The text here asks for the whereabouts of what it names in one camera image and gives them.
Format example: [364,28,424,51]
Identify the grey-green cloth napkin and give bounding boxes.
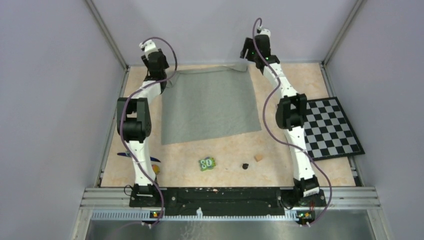
[161,64,262,145]

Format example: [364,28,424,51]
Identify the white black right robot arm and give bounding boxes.
[240,28,320,206]

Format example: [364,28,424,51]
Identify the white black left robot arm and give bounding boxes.
[116,49,169,207]

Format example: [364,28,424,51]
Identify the blue pen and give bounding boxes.
[117,151,161,163]

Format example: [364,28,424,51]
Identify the red yellow ball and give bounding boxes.
[151,164,161,175]

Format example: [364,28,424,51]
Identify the green owl toy block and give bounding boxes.
[198,156,217,172]

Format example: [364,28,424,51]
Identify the small tan wooden block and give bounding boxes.
[254,154,264,162]

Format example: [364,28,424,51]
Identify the black white checkerboard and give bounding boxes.
[304,97,365,161]

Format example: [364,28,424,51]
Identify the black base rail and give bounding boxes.
[129,186,327,217]

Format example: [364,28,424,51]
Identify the aluminium frame rail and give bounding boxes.
[79,187,381,222]

